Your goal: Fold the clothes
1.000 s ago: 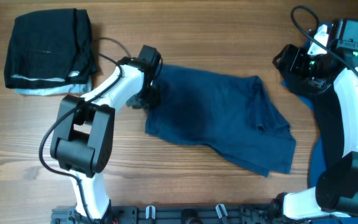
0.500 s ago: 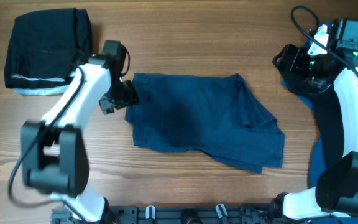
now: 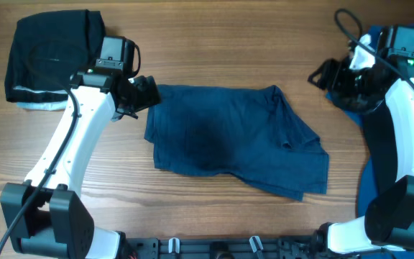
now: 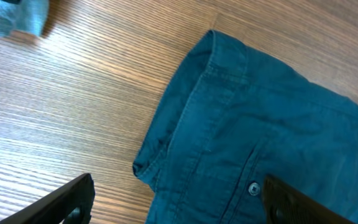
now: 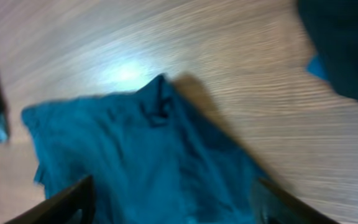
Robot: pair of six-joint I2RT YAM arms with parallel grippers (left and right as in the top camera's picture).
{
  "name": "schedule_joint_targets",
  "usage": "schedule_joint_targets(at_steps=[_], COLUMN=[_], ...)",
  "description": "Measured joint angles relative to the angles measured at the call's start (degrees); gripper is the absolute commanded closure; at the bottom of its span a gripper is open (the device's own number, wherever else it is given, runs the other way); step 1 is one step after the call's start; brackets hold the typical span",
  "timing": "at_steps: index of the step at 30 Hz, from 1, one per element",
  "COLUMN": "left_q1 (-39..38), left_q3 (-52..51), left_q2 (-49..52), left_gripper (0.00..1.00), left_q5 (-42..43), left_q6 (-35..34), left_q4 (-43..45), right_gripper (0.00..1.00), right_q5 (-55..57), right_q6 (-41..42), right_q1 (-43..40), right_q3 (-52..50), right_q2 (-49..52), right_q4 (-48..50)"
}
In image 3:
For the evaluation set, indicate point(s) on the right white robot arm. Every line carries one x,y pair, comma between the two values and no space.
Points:
386,226

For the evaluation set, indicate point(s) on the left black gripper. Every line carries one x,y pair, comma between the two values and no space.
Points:
149,95

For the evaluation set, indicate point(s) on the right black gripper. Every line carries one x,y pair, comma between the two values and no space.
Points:
341,67

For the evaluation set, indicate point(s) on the navy blue shorts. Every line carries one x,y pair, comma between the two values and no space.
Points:
252,134

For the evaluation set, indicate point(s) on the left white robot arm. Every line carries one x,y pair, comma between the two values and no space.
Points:
44,214

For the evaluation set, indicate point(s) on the black polo shirt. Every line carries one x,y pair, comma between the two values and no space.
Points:
389,129

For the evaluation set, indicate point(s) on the folded black garment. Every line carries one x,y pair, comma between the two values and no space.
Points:
47,48

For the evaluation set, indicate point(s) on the folded white garment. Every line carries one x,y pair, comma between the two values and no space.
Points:
44,105

